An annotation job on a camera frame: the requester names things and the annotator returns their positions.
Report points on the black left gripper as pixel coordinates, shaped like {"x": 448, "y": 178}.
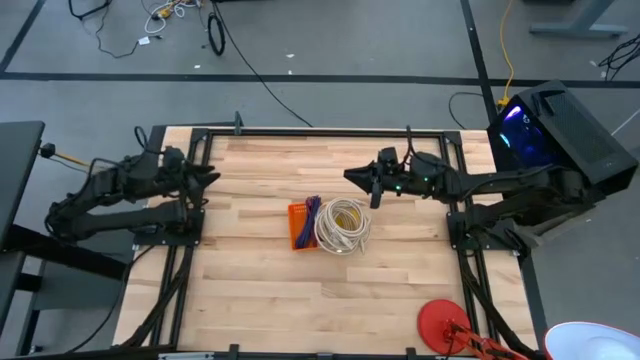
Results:
{"x": 180, "y": 172}

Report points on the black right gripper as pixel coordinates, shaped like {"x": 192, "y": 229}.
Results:
{"x": 397, "y": 175}

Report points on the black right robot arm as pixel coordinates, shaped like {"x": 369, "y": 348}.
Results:
{"x": 500, "y": 180}

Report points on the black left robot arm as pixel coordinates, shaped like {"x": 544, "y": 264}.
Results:
{"x": 125, "y": 217}

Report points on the yellow plastic basket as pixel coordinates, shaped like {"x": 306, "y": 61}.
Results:
{"x": 346, "y": 219}

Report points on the orange plastic basket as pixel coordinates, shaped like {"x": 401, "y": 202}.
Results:
{"x": 294, "y": 220}

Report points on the red round lamp base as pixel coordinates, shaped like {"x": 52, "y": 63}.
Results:
{"x": 435, "y": 322}

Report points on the black desk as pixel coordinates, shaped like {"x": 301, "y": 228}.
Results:
{"x": 17, "y": 165}

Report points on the black computer tower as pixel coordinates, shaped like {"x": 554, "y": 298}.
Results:
{"x": 575, "y": 125}

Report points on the grey desk foot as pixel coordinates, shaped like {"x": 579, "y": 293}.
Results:
{"x": 580, "y": 27}

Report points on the white lamp shade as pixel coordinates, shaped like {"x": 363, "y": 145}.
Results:
{"x": 590, "y": 345}

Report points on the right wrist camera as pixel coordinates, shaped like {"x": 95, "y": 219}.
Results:
{"x": 376, "y": 197}

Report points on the black aluminium rig frame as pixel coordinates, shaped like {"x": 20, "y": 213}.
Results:
{"x": 325, "y": 133}

